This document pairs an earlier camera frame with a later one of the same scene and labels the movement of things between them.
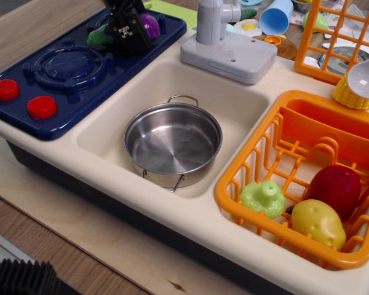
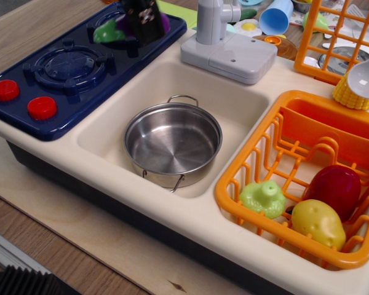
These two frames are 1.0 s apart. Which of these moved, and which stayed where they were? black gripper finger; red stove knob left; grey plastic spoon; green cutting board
Moved: black gripper finger
Stayed: green cutting board; red stove knob left; grey plastic spoon
